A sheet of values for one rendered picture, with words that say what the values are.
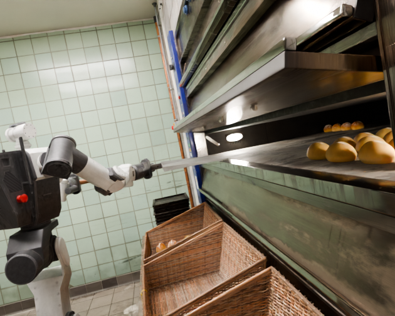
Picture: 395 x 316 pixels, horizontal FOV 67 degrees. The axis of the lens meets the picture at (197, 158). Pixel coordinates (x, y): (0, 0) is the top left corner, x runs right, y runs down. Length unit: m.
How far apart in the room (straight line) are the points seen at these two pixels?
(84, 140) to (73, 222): 0.82
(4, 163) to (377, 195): 1.16
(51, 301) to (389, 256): 1.25
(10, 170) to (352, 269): 1.13
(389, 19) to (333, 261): 0.49
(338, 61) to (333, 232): 0.41
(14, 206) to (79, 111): 2.01
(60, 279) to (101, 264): 1.88
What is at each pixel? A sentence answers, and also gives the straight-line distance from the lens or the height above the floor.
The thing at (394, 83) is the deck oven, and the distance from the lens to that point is 0.52.
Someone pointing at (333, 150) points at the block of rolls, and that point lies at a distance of 0.92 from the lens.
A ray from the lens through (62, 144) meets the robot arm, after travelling 1.26.
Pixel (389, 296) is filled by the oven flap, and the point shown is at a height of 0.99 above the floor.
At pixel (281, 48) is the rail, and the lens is 0.47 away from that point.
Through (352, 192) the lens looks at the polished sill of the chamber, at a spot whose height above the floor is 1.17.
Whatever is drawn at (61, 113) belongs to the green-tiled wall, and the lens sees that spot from 3.22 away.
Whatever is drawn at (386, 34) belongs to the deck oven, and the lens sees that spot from 0.53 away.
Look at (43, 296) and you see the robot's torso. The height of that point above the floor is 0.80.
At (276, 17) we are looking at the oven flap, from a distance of 0.84.
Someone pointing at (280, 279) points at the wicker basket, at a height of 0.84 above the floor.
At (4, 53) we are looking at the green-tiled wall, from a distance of 3.48.
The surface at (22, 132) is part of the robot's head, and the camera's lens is 1.42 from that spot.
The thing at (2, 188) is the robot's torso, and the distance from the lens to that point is 1.27.
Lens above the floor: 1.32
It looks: 4 degrees down
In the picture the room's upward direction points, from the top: 11 degrees counter-clockwise
